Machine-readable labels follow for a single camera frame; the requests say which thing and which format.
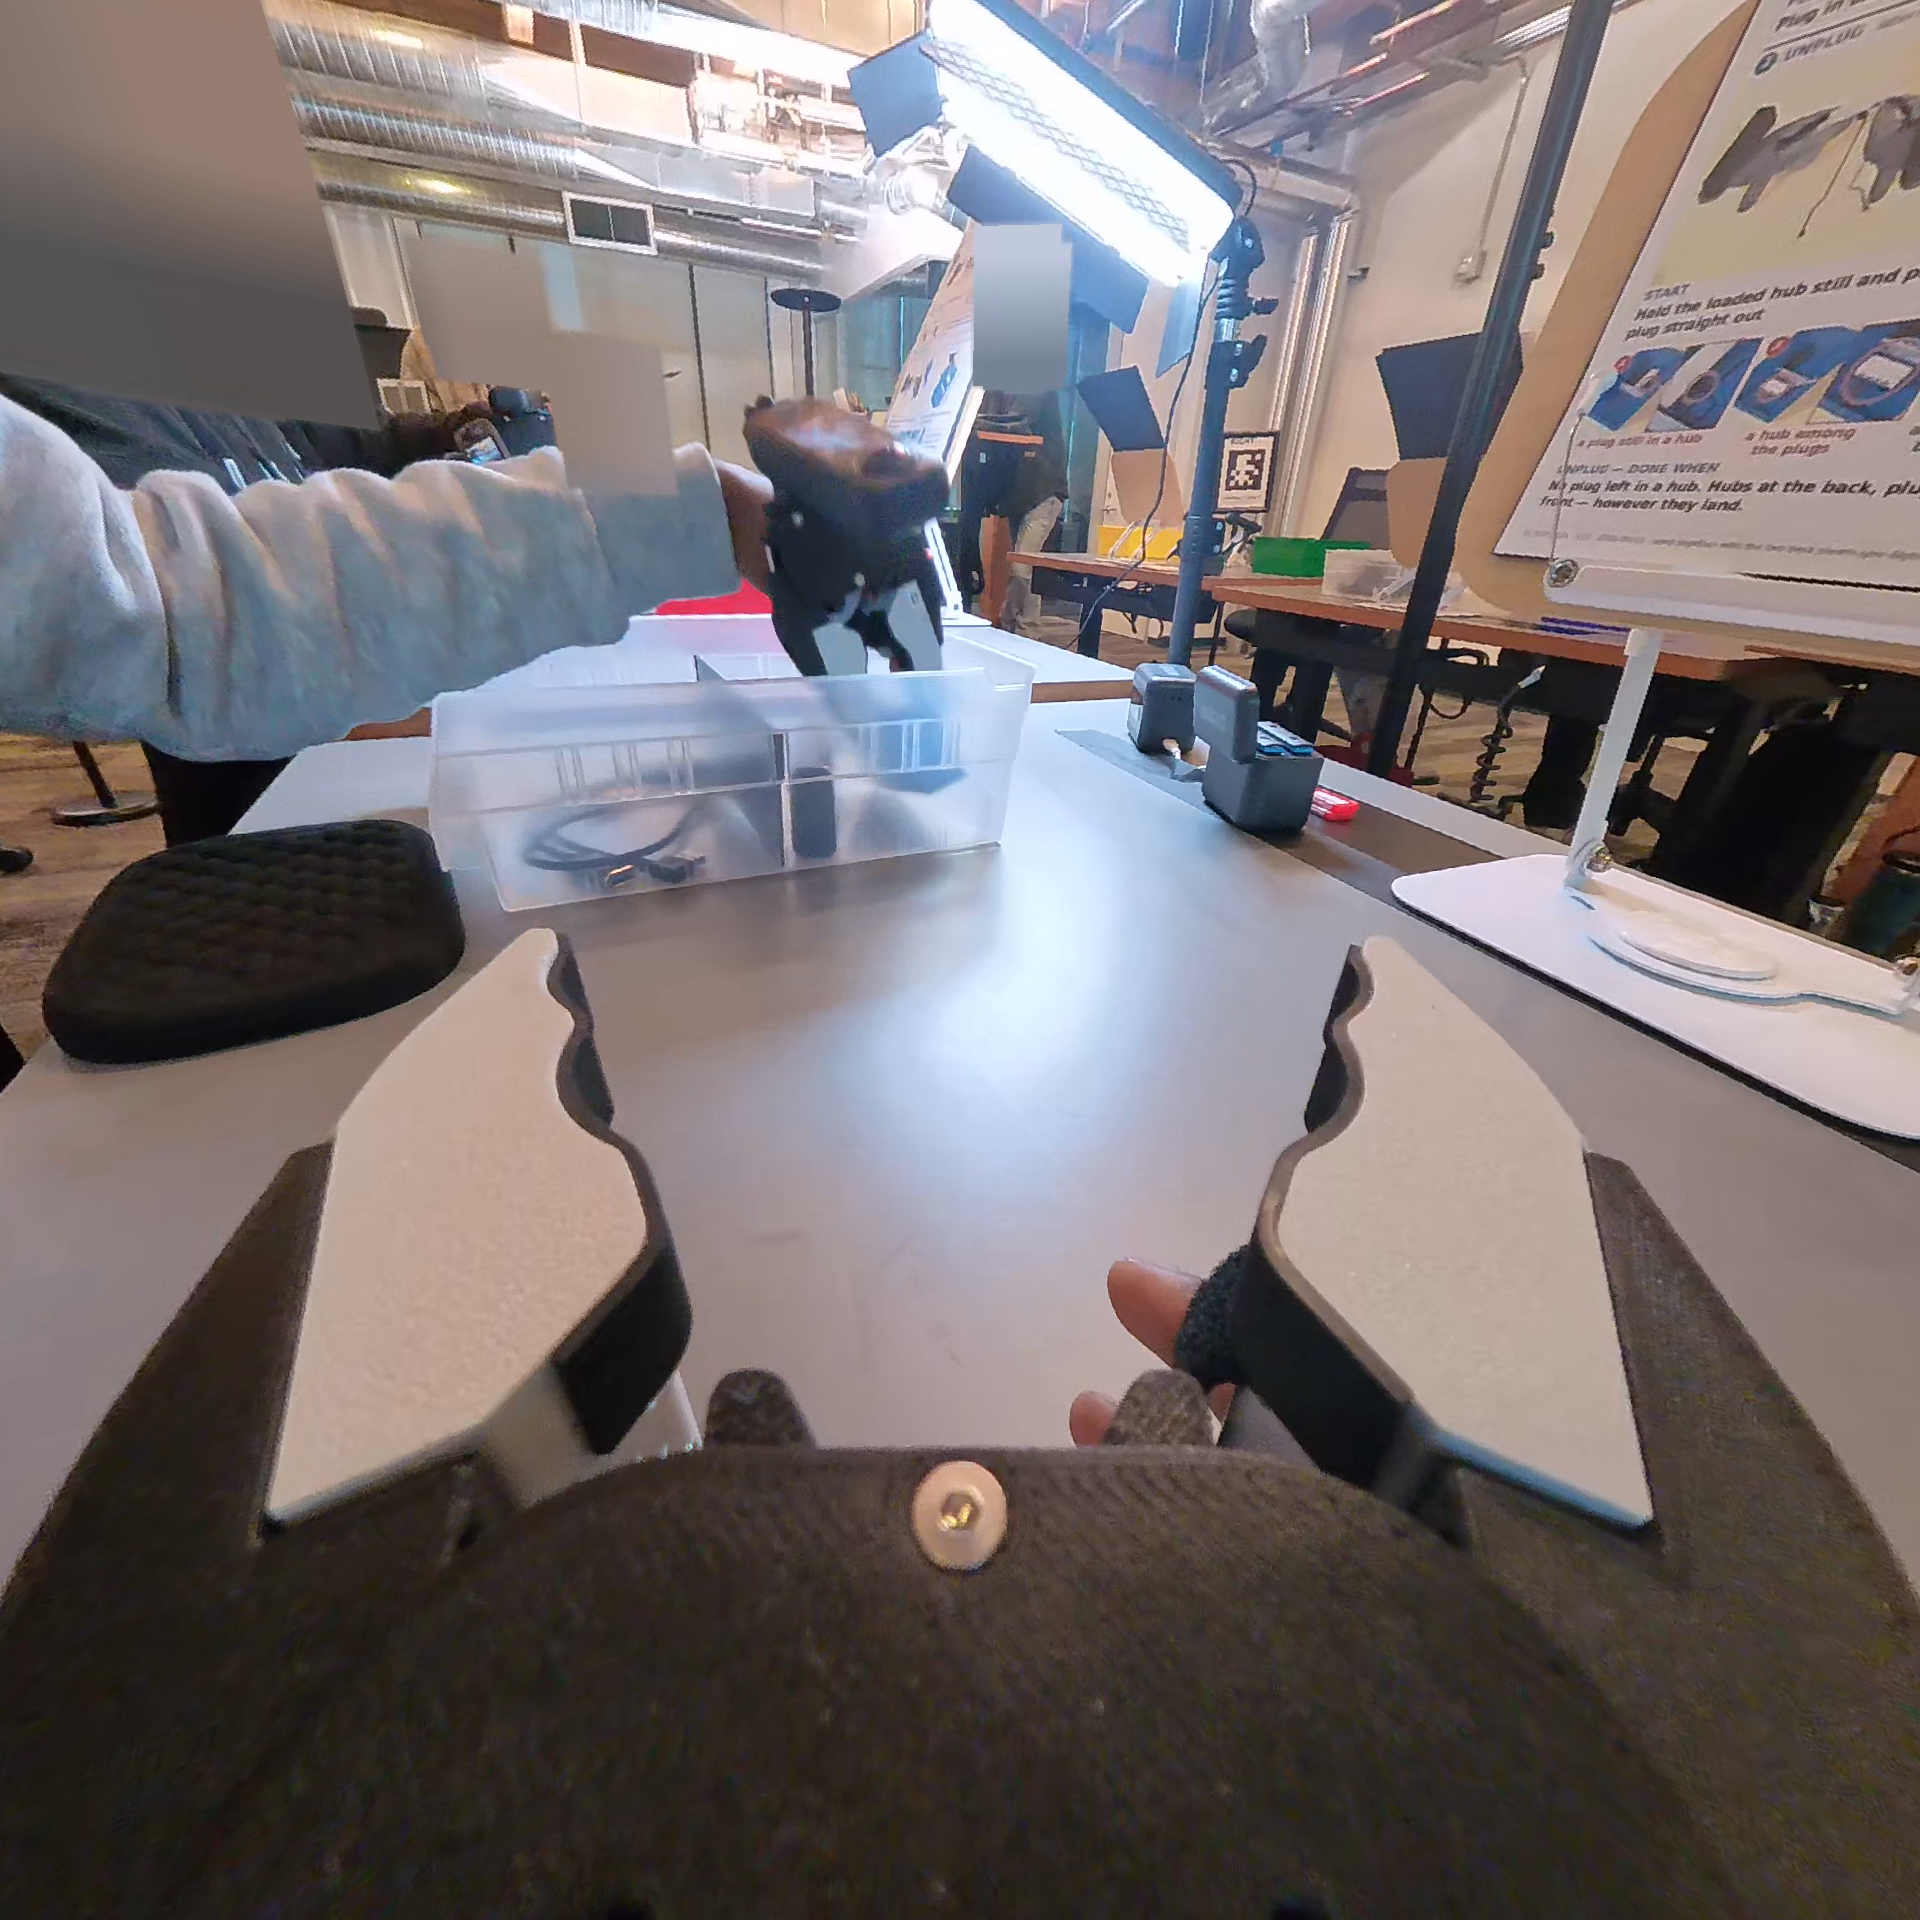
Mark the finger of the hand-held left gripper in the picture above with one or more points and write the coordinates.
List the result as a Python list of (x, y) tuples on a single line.
[(827, 647), (919, 622)]

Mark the studio light panel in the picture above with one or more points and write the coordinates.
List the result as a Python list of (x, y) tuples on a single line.
[(1077, 134)]

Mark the small red item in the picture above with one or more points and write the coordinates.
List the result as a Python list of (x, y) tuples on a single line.
[(1337, 808)]

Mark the black light stand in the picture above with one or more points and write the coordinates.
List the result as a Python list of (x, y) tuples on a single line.
[(1221, 453)]

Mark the white document stand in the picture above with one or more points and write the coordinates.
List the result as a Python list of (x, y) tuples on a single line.
[(1650, 973)]

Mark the small clear container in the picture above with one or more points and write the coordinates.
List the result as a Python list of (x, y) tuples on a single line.
[(1366, 577)]

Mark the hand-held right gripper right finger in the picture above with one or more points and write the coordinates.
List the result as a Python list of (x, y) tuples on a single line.
[(1454, 1262)]

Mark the black padded wrist rest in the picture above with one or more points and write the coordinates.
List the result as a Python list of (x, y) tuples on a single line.
[(255, 939)]

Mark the clear plastic bin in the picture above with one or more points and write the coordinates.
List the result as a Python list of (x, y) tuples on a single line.
[(494, 812)]

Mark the black office chair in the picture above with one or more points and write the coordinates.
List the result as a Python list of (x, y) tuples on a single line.
[(1754, 794)]

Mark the wooden table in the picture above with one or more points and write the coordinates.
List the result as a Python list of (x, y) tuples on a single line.
[(1350, 609)]

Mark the person's right hand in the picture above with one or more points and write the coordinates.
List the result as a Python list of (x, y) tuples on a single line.
[(1164, 1319)]

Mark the green bin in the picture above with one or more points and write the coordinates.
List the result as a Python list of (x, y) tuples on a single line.
[(1304, 557)]

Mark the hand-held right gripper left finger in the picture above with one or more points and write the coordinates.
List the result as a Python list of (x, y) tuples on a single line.
[(450, 1229)]

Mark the black flag panel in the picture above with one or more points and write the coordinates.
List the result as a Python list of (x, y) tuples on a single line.
[(1446, 393)]

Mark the printed instruction sheet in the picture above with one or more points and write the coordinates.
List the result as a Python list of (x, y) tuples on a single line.
[(1771, 376)]

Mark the black usb hub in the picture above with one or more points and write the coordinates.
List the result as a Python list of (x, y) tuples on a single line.
[(812, 816)]

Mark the small grey charger block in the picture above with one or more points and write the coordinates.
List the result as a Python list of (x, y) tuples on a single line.
[(1159, 707)]

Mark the person's left forearm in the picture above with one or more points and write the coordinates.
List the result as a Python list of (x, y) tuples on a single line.
[(301, 586)]

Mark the black stand pole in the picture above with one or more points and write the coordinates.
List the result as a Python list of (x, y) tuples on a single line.
[(1478, 376)]

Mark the black and white marker tag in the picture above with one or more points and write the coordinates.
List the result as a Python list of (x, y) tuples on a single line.
[(1248, 472)]

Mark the wooden backing board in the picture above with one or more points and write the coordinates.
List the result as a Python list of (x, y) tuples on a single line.
[(1557, 343)]

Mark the large grey charging case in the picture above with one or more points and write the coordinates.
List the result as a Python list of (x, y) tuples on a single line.
[(1246, 750)]

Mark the black floor lamp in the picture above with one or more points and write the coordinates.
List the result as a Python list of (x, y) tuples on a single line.
[(807, 303)]

